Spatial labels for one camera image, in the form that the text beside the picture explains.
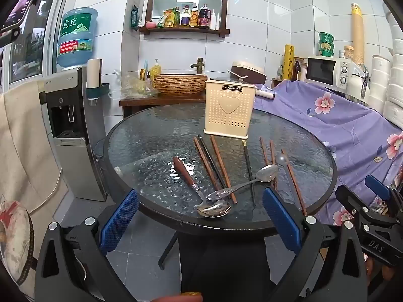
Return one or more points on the purple floral cloth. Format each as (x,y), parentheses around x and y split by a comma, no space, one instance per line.
(330,125)

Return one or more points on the stack of white paper rolls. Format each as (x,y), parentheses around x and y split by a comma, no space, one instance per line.
(390,78)

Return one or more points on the yellow soap dispenser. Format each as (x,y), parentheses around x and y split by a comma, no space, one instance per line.
(156,70)

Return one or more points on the stack of paper cups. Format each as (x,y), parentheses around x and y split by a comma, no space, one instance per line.
(93,72)

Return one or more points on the white microwave oven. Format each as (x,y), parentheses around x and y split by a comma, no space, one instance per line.
(324,70)

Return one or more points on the beige cloth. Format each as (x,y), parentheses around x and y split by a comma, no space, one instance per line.
(22,148)

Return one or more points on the green bottle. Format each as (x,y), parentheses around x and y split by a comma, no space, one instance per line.
(177,17)

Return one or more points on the small wooden shelf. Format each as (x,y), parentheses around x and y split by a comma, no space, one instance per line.
(303,66)

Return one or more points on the cream plastic utensil holder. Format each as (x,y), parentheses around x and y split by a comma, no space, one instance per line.
(228,110)

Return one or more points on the white pot with glass lid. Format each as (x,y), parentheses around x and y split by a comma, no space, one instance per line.
(226,78)

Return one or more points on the brown wooden chopstick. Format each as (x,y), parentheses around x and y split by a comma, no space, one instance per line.
(204,162)
(296,188)
(272,151)
(264,151)
(221,163)

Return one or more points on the white rice paddle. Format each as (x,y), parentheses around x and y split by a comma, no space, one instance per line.
(237,74)

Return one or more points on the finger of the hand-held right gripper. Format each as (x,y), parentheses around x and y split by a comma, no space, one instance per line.
(377,187)
(351,201)

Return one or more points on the white bottle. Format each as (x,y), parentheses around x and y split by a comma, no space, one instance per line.
(213,20)

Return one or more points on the round floral stool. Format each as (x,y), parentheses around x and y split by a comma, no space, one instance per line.
(14,242)

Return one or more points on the black chopstick gold end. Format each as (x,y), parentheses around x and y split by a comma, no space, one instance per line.
(247,163)

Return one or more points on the wicker textured wash basin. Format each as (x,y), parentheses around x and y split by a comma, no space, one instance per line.
(179,85)

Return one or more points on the blue water jug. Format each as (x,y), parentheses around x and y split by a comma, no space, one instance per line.
(77,37)

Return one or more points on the brass faucet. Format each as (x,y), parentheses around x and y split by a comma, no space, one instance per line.
(199,66)

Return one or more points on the bottle with dark cap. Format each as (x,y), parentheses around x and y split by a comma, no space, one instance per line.
(185,17)

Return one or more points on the dark sauce bottle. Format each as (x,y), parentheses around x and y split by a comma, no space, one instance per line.
(204,17)

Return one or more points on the green hanging packet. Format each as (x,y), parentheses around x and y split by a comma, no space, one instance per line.
(135,17)

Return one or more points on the yellow roll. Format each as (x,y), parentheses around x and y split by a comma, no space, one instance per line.
(288,63)

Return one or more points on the black chopstick silver band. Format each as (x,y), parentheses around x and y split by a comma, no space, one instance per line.
(210,157)

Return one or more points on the wooden framed mirror shelf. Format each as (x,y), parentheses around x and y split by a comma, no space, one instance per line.
(185,30)

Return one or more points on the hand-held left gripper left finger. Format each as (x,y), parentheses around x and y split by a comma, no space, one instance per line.
(121,220)

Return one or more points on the lint roller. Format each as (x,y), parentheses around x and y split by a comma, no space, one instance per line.
(264,94)

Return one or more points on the brown glass bottle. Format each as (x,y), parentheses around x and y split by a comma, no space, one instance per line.
(296,70)

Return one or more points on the brown bottle yellow label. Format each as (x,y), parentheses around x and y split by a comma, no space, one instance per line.
(194,17)

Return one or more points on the brown and white rice cooker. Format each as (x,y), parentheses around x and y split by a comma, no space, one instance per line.
(252,70)

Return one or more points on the white kettle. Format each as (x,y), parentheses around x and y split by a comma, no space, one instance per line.
(355,85)

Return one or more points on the stack of green bowls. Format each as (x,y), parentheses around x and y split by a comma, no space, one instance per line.
(326,44)

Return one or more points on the jar with lid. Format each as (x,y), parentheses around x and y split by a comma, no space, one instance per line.
(348,53)

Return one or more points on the clear plastic bags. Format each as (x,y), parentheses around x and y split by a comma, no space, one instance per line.
(132,88)

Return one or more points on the person's left hand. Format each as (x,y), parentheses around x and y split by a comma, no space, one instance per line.
(179,297)

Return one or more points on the teal cup holder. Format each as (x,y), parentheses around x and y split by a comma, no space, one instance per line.
(97,92)

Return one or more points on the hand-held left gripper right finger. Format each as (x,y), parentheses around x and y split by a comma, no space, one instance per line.
(281,220)

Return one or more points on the ornate silver spoon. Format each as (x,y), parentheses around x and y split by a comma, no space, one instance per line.
(267,173)

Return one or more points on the yellow green packet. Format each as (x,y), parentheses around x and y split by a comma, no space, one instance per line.
(166,19)

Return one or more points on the grey water dispenser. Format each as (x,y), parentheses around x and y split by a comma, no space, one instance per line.
(69,125)

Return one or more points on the window with white frame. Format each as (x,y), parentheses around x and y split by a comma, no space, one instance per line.
(31,44)

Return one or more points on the wooden counter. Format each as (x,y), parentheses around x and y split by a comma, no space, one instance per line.
(157,100)

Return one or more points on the small clear bottle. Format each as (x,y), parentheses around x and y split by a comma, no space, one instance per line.
(279,73)

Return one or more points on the blue toothbrush set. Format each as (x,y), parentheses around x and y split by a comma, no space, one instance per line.
(143,72)

